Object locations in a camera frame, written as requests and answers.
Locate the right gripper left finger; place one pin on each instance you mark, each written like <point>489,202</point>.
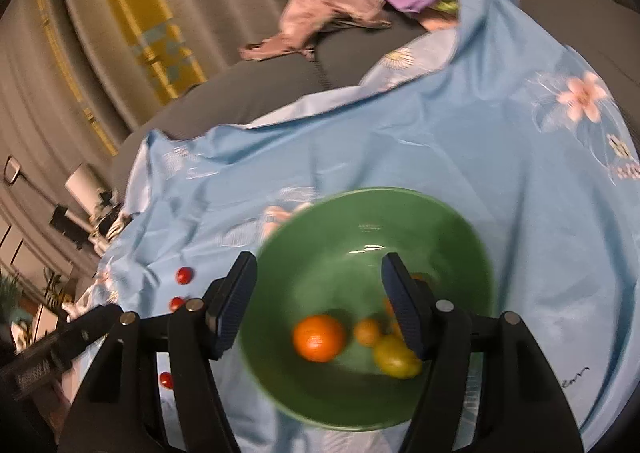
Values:
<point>117,407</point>

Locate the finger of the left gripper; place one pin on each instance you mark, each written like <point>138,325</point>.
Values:
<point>52,356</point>

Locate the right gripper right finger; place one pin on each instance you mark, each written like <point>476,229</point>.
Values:
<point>522,405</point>

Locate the red tomato bottom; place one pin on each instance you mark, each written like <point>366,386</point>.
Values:
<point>166,380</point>

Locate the red tomato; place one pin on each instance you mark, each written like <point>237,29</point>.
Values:
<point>166,380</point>
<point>176,303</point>
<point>184,275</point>

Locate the yellow-green fruit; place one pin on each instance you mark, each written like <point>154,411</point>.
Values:
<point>395,359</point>

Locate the small orange-yellow fruit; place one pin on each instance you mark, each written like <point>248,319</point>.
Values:
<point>368,332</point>

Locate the green bowl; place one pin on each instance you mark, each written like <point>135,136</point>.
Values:
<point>327,260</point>

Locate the clutter pile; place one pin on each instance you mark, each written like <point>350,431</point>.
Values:
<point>106,222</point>

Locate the white lamp shade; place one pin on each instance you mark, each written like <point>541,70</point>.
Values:
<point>86,188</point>

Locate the light blue floral cloth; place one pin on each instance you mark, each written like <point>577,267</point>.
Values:
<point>516,132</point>

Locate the grey yellow curtain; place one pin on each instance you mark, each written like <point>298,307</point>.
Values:
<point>79,76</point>

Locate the grey sofa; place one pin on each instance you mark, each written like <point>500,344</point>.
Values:
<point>605,32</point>

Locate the pink garment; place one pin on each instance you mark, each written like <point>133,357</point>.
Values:
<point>303,20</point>

